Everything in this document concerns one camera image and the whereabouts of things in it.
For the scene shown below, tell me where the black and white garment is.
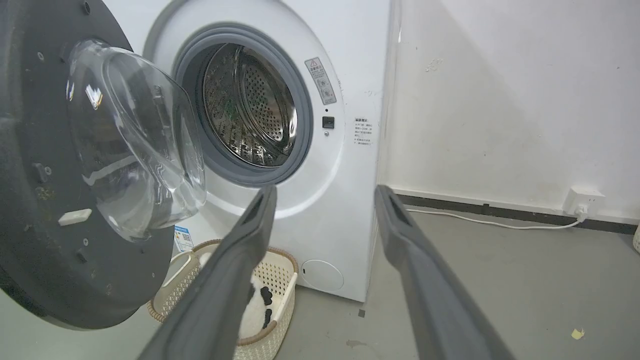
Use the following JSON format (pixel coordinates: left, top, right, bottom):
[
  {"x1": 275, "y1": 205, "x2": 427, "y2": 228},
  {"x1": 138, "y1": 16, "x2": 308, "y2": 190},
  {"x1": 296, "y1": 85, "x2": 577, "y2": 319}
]
[{"x1": 238, "y1": 278, "x2": 274, "y2": 340}]

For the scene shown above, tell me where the dark grey washing machine door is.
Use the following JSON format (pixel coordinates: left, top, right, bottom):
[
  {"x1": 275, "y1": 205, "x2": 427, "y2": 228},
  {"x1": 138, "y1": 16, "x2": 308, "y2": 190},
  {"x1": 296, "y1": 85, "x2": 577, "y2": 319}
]
[{"x1": 0, "y1": 0, "x2": 208, "y2": 331}]

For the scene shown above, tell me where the white power cable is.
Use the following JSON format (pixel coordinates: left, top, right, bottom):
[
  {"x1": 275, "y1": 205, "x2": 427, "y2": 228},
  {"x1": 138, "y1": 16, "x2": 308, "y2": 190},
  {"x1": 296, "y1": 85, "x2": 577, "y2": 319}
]
[{"x1": 406, "y1": 205, "x2": 588, "y2": 231}]

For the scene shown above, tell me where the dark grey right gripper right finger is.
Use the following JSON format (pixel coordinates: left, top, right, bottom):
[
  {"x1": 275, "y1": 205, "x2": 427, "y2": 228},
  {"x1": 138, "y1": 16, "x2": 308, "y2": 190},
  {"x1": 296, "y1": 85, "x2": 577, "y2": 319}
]
[{"x1": 374, "y1": 184, "x2": 516, "y2": 360}]

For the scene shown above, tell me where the white front-load washing machine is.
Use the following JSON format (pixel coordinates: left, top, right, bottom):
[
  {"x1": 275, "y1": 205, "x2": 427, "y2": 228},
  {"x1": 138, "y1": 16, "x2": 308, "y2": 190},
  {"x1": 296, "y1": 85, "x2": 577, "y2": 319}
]
[{"x1": 102, "y1": 0, "x2": 401, "y2": 303}]

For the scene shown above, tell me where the white wall power socket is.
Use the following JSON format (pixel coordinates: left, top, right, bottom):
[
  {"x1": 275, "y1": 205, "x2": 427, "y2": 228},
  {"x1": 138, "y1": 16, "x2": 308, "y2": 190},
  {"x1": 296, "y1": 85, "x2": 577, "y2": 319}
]
[{"x1": 563, "y1": 186, "x2": 606, "y2": 218}]

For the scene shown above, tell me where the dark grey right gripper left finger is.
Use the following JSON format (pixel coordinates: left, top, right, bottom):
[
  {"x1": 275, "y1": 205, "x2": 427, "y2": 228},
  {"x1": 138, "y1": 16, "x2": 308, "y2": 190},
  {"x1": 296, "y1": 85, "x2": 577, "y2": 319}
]
[{"x1": 137, "y1": 185, "x2": 278, "y2": 360}]

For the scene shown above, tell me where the white wicker laundry basket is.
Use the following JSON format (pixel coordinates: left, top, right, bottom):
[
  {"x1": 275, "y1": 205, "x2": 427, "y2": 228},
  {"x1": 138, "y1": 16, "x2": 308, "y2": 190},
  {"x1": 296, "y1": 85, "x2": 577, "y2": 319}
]
[{"x1": 147, "y1": 239, "x2": 299, "y2": 360}]

